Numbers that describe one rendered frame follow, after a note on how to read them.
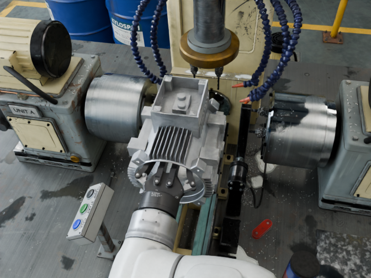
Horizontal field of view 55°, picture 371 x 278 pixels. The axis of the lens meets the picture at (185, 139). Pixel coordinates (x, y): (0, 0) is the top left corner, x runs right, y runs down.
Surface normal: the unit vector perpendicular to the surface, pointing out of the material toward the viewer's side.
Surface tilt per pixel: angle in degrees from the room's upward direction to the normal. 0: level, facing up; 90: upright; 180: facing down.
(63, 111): 90
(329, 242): 0
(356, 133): 0
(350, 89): 0
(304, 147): 66
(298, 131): 43
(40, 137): 90
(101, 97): 32
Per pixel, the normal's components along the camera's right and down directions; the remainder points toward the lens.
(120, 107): -0.18, 0.04
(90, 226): 0.75, -0.29
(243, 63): -0.21, 0.75
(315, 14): -0.04, -0.65
